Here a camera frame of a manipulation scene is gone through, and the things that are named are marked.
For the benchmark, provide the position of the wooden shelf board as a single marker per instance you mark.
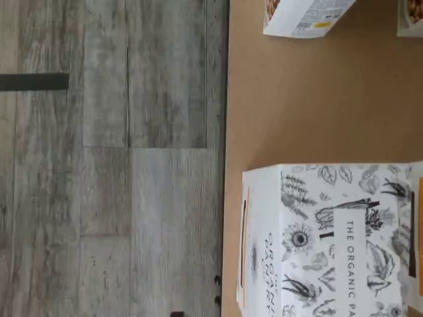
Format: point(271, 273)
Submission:
point(314, 99)

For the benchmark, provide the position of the purely elizabeth yellow label box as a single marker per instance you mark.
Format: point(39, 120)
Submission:
point(411, 16)
point(307, 16)

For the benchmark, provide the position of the black tape strip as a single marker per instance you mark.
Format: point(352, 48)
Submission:
point(33, 81)

